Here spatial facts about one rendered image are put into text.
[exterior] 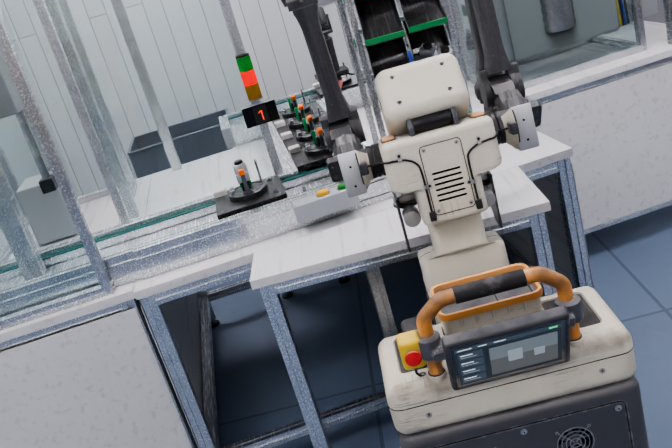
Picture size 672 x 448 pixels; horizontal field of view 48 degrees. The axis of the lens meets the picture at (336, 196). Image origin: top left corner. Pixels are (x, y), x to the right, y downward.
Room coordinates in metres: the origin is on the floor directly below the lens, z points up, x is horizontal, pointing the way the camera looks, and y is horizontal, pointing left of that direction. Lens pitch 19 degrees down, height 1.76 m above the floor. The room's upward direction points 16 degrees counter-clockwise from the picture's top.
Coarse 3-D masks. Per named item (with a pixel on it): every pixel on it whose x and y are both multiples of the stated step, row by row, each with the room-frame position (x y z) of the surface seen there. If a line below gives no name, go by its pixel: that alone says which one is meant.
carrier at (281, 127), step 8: (296, 112) 3.32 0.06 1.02; (304, 112) 3.32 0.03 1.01; (312, 112) 3.32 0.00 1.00; (320, 112) 3.40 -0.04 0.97; (280, 120) 3.39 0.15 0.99; (296, 120) 3.30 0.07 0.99; (280, 128) 3.32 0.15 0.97; (288, 128) 3.28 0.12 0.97; (296, 128) 3.23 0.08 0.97; (304, 128) 3.20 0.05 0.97; (280, 136) 3.20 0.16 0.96
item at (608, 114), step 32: (608, 64) 3.21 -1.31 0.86; (640, 64) 3.15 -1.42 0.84; (544, 96) 3.11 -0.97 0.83; (576, 96) 3.12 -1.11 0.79; (608, 96) 3.14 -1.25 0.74; (640, 96) 3.15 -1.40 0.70; (544, 128) 3.11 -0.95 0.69; (576, 128) 3.12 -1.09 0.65; (608, 128) 3.14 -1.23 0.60; (640, 128) 3.15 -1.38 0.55; (576, 160) 3.12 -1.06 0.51; (608, 160) 3.13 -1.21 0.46; (640, 160) 3.15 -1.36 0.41; (608, 192) 3.13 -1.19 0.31; (640, 192) 3.15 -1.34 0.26; (608, 224) 3.14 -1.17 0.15
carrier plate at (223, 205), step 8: (272, 176) 2.64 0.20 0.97; (272, 184) 2.54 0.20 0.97; (280, 184) 2.52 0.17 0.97; (272, 192) 2.46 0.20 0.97; (280, 192) 2.43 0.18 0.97; (216, 200) 2.55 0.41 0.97; (224, 200) 2.52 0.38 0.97; (256, 200) 2.42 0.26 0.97; (264, 200) 2.40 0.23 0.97; (272, 200) 2.40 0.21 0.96; (216, 208) 2.46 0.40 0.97; (224, 208) 2.44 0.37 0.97; (232, 208) 2.41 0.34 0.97; (240, 208) 2.39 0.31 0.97; (248, 208) 2.39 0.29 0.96; (224, 216) 2.39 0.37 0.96
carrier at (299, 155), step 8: (312, 136) 2.84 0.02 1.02; (296, 144) 2.90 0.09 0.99; (312, 144) 2.84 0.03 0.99; (320, 144) 2.78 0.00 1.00; (296, 152) 2.86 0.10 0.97; (304, 152) 2.83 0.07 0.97; (312, 152) 2.74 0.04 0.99; (320, 152) 2.73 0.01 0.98; (328, 152) 2.73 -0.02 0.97; (296, 160) 2.75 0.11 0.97; (304, 160) 2.72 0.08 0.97; (312, 160) 2.69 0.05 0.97; (320, 160) 2.67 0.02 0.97; (304, 168) 2.67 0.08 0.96
